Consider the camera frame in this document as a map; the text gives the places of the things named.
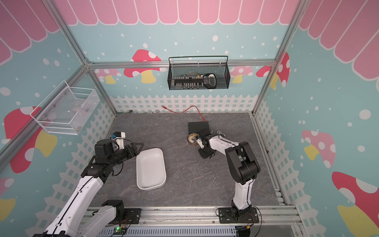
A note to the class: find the white plastic storage box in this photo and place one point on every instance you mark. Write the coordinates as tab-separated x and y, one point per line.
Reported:
150	169

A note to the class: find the black flat square box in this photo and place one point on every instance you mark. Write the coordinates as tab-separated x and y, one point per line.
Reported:
200	127

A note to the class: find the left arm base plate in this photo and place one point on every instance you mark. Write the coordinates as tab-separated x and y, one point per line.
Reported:
130	216

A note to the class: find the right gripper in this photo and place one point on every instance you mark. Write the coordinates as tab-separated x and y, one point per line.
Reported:
203	155

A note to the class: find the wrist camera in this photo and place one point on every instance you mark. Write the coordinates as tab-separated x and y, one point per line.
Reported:
119	137
200	140

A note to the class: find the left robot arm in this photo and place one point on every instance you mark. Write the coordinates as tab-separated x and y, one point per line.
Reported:
108	154

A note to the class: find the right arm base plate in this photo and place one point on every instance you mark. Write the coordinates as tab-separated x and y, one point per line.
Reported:
228	215

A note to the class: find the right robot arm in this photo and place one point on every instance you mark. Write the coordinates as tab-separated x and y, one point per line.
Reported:
243	166

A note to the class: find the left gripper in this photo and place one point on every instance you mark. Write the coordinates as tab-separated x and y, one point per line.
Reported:
134	151

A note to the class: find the black wire mesh basket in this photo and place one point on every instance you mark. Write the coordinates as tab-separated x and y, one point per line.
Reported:
215	68

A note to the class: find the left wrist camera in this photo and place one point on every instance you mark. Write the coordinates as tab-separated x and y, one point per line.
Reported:
119	137

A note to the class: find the small circuit board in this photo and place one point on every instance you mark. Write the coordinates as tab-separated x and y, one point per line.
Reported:
120	231

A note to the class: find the brown tape roll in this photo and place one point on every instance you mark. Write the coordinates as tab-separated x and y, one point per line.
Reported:
192	138

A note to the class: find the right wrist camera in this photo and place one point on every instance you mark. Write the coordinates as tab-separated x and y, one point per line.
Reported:
200	140

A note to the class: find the white wire mesh basket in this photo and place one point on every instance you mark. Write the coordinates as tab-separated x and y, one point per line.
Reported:
66	109

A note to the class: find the aluminium front rail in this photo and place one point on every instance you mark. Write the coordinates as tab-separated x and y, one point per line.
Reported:
214	216

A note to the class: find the black terminal strip in basket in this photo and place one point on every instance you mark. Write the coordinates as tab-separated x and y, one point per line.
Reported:
197	82

